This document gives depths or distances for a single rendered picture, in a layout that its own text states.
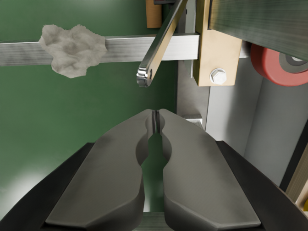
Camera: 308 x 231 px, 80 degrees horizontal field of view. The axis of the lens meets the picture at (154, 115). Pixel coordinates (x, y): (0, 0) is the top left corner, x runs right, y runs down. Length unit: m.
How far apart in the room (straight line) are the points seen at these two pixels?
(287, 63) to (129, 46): 0.19
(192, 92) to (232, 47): 0.21
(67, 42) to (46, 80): 1.11
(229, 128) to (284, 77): 0.39
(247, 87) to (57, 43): 0.47
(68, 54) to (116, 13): 0.89
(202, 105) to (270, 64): 0.26
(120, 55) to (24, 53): 0.13
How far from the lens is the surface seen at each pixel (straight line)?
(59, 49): 0.27
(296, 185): 0.42
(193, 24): 0.32
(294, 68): 0.26
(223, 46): 0.26
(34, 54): 0.31
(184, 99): 0.46
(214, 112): 0.58
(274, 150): 0.55
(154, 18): 1.03
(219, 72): 0.25
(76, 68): 0.27
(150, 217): 0.33
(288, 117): 0.50
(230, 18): 0.18
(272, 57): 0.24
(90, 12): 1.17
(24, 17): 1.33
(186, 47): 0.26
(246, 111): 0.61
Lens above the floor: 1.11
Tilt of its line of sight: 61 degrees down
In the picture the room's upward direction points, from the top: 177 degrees counter-clockwise
